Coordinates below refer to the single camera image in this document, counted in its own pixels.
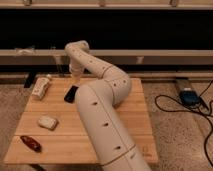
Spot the black table leg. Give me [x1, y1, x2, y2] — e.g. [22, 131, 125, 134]
[24, 72, 37, 88]

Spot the crumpled clear plastic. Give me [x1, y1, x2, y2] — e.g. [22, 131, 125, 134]
[15, 47, 35, 56]

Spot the black cable on floor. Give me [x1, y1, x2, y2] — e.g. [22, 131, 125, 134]
[154, 79, 213, 168]

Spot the blue power box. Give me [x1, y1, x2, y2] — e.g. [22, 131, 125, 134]
[179, 88, 200, 106]

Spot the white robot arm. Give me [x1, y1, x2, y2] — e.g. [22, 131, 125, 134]
[65, 41, 151, 171]

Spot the black rectangular eraser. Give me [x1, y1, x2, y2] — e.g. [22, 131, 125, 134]
[64, 85, 78, 103]

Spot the dark red chili pepper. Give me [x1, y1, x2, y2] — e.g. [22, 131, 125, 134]
[20, 135, 42, 152]

